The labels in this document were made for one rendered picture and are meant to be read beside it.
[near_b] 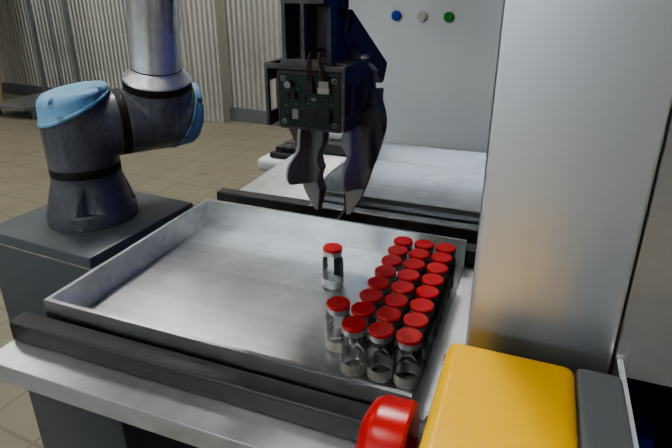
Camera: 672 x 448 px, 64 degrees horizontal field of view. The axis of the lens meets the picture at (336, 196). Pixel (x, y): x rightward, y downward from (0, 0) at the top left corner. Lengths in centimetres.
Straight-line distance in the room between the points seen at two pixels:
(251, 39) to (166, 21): 385
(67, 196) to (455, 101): 82
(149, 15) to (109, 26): 487
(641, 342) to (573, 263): 5
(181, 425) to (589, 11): 37
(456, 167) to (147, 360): 63
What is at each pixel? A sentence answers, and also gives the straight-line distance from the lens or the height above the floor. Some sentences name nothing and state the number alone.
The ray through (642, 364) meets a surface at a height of 102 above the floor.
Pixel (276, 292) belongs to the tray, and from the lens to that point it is 57.
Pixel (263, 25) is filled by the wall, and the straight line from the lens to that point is 469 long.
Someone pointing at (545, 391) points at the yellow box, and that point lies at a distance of 24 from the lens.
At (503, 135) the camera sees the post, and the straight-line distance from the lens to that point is 24.
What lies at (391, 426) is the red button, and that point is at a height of 101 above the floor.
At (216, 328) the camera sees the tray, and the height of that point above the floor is 88.
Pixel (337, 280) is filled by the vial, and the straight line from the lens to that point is 56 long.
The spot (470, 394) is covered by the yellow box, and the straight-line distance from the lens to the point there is 23.
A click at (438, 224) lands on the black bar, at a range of 68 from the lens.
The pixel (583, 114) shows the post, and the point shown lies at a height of 113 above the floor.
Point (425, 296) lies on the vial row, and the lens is 48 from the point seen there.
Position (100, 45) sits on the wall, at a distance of 594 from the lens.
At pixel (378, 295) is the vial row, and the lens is 47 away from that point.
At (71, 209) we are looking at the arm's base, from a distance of 99.
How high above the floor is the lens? 118
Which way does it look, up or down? 22 degrees down
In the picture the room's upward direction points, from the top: straight up
